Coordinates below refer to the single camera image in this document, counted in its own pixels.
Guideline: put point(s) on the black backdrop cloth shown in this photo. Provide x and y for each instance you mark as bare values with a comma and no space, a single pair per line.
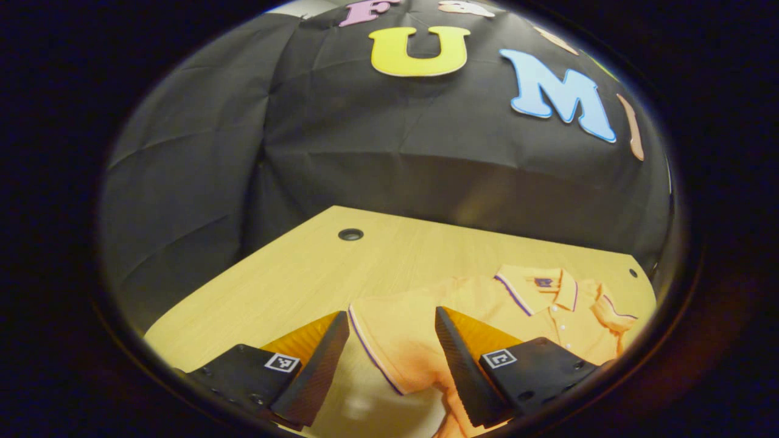
365,152

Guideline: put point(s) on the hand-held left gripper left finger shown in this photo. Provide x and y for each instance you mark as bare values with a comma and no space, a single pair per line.
316,371

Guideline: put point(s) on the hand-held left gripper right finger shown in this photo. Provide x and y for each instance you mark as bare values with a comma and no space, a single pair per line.
465,371

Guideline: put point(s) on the orange T-shirt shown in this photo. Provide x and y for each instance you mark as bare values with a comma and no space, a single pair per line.
414,328

